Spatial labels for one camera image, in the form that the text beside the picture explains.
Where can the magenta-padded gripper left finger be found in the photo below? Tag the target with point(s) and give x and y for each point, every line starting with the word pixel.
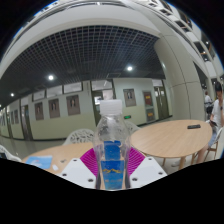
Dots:
pixel 76 171

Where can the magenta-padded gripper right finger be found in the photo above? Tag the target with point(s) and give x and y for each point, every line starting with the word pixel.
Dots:
pixel 148 171

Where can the clear blue-labelled water bottle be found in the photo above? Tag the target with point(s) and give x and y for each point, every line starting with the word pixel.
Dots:
pixel 111 140

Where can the light blue booklet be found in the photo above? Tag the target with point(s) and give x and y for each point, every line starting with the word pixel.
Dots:
pixel 40 161

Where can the round wooden side table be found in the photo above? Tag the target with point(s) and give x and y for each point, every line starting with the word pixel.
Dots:
pixel 170 138

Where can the green exit sign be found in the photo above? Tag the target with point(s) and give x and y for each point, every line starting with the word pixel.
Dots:
pixel 127 117

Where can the black phone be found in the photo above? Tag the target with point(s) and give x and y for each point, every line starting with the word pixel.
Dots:
pixel 194 126

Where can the wooden chair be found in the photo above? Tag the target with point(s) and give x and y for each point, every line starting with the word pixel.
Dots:
pixel 216 146

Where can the person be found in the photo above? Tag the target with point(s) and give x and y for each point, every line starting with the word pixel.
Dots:
pixel 208 100
pixel 218 113

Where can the round ceiling lights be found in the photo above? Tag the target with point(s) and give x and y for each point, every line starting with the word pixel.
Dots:
pixel 50 77

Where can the framed wall pictures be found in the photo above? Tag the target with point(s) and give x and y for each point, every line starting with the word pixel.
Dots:
pixel 73 105

